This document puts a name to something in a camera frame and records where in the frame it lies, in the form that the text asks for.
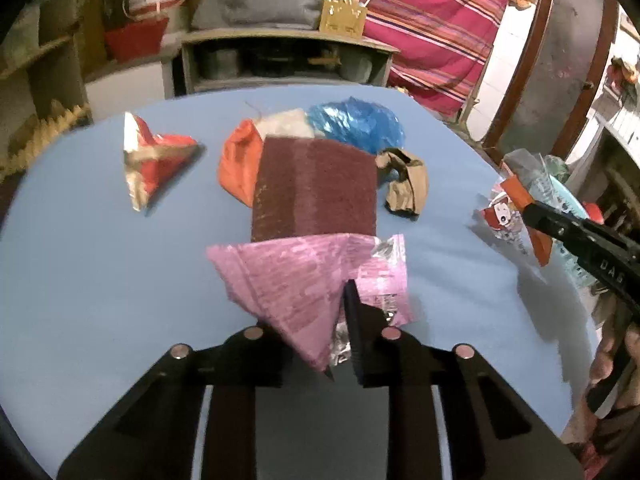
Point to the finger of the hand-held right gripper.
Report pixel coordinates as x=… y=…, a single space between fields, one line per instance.
x=550 y=220

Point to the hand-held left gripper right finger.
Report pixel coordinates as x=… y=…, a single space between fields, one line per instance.
x=357 y=330

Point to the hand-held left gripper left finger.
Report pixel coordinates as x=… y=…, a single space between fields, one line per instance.
x=240 y=355

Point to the light blue plastic basket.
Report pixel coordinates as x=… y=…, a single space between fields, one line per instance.
x=560 y=195

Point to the orange and white snack wrapper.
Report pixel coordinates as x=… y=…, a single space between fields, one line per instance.
x=500 y=220

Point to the pink foil wrapper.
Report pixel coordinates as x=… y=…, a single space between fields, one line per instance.
x=290 y=280

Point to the brown paper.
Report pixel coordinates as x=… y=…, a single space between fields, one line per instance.
x=412 y=185

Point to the orange plastic bag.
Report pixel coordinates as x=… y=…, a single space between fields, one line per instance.
x=240 y=160

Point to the white cloth face mask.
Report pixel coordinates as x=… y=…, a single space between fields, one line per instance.
x=285 y=122

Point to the person's right hand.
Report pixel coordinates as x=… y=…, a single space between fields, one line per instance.
x=607 y=355

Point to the red plastic lid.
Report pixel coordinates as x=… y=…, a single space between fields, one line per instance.
x=594 y=212

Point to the clear plastic bag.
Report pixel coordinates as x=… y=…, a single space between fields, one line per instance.
x=525 y=162

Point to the maroon scouring pad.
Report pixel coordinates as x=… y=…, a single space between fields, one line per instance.
x=315 y=185

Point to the brown framed door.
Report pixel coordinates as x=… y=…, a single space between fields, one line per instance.
x=560 y=60

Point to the blue plastic bag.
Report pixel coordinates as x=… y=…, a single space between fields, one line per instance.
x=355 y=122

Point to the red and gold wrapper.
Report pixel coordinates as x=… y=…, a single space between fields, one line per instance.
x=150 y=160

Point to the red striped blanket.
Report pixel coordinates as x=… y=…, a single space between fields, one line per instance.
x=430 y=25

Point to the yellow cardboard box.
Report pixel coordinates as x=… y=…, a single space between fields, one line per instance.
x=342 y=17

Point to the yellow fringe trim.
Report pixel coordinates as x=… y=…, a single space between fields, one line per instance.
x=40 y=135

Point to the low wooden shelf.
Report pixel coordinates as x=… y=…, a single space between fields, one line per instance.
x=280 y=40

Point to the red plastic basin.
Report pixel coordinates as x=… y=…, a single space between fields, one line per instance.
x=135 y=40

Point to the tall wooden shelving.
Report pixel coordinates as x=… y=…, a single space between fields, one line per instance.
x=50 y=60

